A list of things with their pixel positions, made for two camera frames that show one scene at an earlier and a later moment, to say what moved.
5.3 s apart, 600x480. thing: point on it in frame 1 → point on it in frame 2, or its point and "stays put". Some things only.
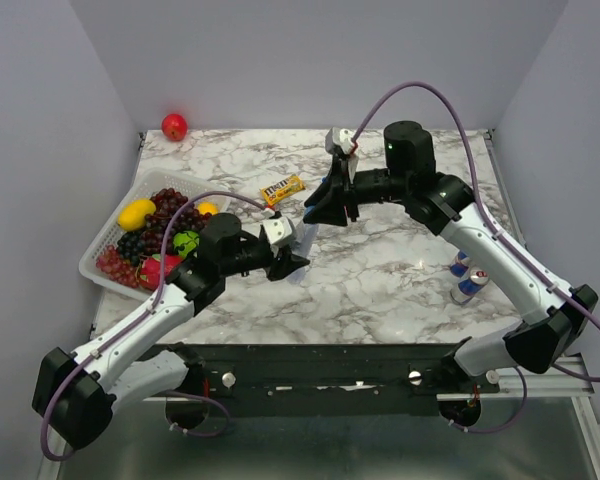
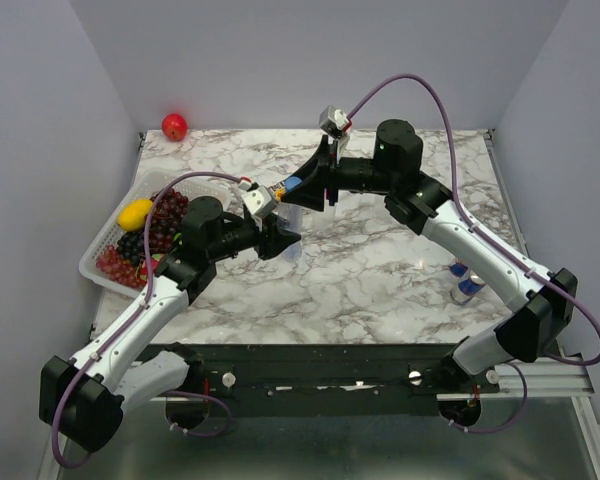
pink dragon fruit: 150,269 stays put
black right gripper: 330,198 → 317,176
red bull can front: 468,287 stays put
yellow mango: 133,215 stays put
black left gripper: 289,263 → 278,238
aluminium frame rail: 572,376 stays put
